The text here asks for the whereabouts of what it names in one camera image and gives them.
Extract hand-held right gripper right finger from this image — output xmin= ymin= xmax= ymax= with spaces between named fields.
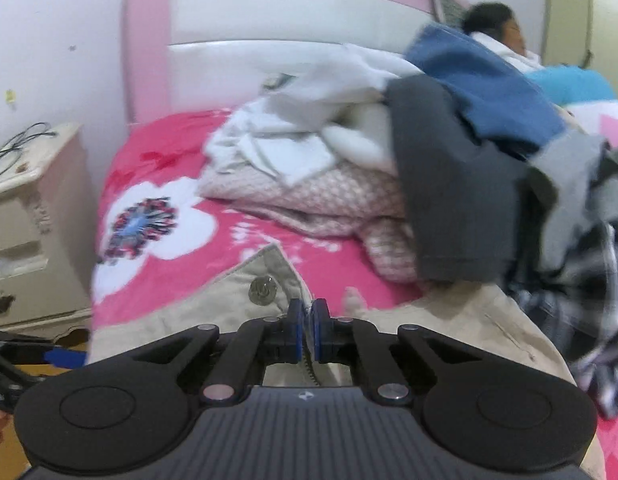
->
xmin=311 ymin=299 xmax=484 ymax=407

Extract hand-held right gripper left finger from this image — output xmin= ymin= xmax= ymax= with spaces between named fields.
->
xmin=134 ymin=299 xmax=312 ymax=407

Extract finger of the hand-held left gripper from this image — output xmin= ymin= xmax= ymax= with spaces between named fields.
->
xmin=0 ymin=359 xmax=47 ymax=402
xmin=0 ymin=327 xmax=86 ymax=368

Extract beige pants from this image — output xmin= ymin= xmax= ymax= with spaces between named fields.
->
xmin=89 ymin=242 xmax=607 ymax=480

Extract white clothes pile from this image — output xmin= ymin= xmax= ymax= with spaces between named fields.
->
xmin=204 ymin=42 xmax=424 ymax=186

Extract pink floral bed sheet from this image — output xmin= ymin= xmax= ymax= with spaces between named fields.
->
xmin=91 ymin=110 xmax=618 ymax=480

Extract pink patterned cloth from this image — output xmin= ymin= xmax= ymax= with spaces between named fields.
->
xmin=196 ymin=162 xmax=424 ymax=283

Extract cream nightstand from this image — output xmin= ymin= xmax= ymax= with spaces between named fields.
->
xmin=0 ymin=122 xmax=97 ymax=333

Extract dark grey garment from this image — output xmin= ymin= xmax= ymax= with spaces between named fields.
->
xmin=386 ymin=75 xmax=534 ymax=283

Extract black and white plaid shirt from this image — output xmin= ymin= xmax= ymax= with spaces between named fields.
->
xmin=506 ymin=220 xmax=618 ymax=421

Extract light grey garment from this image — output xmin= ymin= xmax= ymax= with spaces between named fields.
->
xmin=526 ymin=132 xmax=618 ymax=281

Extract blue garment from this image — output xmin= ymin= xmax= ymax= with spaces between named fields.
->
xmin=405 ymin=24 xmax=567 ymax=161

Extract pink and white headboard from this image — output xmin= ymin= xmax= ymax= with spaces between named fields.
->
xmin=125 ymin=0 xmax=470 ymax=126

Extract grey patterned pillow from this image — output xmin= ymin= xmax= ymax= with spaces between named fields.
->
xmin=429 ymin=0 xmax=472 ymax=26

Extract pink floral quilt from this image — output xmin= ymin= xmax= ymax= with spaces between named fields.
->
xmin=559 ymin=100 xmax=618 ymax=151

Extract cream wardrobe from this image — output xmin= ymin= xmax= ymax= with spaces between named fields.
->
xmin=541 ymin=0 xmax=618 ymax=91

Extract black cable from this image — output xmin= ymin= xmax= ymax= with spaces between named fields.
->
xmin=0 ymin=122 xmax=57 ymax=173

